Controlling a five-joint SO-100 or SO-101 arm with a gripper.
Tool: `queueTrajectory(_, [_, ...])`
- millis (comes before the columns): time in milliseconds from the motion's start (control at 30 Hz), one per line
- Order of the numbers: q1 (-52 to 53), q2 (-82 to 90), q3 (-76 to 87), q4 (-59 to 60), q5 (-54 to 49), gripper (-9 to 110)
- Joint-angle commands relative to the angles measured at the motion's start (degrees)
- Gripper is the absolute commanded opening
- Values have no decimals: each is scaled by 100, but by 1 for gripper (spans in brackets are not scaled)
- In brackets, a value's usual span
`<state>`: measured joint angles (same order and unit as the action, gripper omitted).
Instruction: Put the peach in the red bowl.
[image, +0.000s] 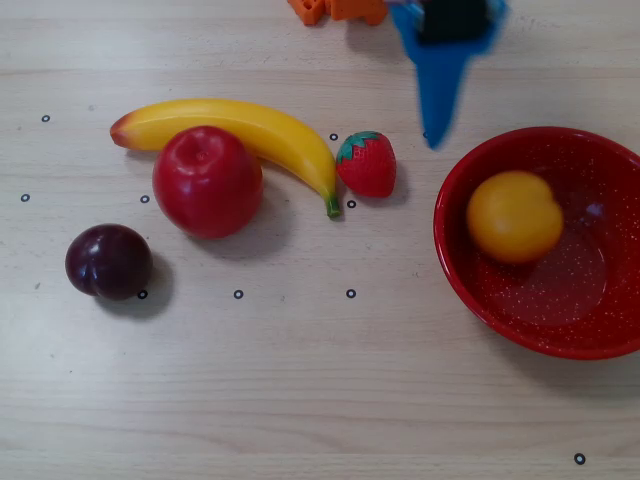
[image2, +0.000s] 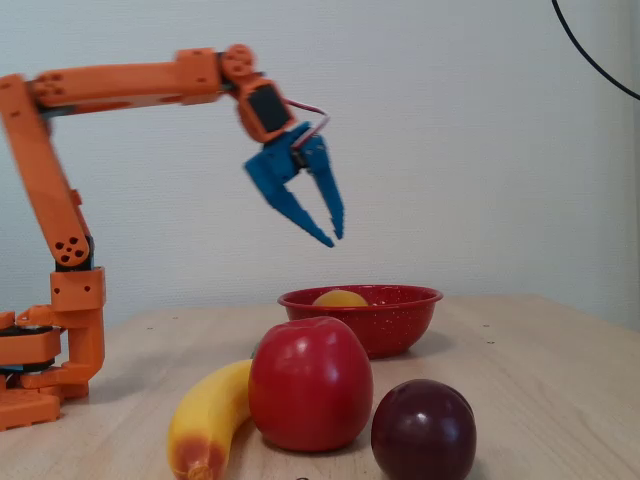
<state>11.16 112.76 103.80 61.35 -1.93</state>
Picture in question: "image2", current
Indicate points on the red speckled bowl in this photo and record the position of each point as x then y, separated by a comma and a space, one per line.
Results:
400, 320

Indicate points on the red apple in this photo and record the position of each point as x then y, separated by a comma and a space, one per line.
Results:
310, 385

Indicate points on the dark purple plum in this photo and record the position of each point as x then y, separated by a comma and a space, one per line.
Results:
422, 432

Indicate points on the yellow-orange peach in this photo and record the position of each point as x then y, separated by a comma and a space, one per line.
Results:
340, 300

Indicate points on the yellow banana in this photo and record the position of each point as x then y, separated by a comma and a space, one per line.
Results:
210, 405

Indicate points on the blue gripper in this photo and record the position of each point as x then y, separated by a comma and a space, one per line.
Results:
281, 165

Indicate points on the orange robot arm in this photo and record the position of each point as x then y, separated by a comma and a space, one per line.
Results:
125, 82

